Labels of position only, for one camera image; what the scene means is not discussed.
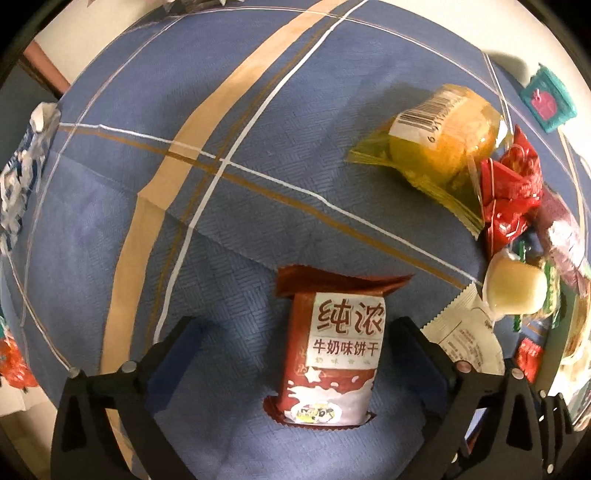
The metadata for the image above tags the white tray with green rim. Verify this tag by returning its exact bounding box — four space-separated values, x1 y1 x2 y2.
534 296 590 432

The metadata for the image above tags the teal toy house box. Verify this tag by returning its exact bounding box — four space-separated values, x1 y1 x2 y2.
519 64 577 133

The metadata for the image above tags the white red-print snack packet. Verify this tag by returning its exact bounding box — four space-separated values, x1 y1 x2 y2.
421 283 505 376

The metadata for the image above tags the green pea cracker packet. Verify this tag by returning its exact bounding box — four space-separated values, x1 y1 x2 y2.
513 240 561 332

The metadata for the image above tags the blue plaid tablecloth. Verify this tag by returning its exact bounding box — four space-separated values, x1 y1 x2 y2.
1 1 590 479

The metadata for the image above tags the red milk biscuit packet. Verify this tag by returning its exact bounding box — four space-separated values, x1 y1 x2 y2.
263 265 410 430

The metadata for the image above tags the red candy snack packet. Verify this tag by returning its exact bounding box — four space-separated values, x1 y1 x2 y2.
480 125 543 258

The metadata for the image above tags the pink snack packet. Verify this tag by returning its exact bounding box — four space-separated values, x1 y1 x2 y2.
534 184 590 297

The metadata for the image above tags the cream bun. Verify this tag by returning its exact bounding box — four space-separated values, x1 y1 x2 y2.
482 249 546 321

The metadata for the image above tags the orange cake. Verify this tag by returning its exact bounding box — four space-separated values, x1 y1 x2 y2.
348 84 508 238

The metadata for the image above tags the blue white tissue pack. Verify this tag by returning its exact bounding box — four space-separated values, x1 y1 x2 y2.
1 102 61 256

